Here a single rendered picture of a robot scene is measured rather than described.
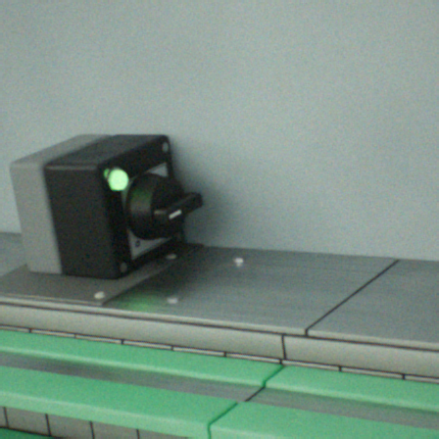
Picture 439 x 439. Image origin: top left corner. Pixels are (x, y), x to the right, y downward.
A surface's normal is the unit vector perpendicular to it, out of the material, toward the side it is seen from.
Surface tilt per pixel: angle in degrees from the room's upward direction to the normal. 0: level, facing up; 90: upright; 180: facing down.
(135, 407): 90
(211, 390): 90
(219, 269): 90
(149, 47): 0
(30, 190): 0
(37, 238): 0
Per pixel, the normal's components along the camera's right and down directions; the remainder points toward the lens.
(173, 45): -0.55, 0.33
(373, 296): -0.14, -0.94
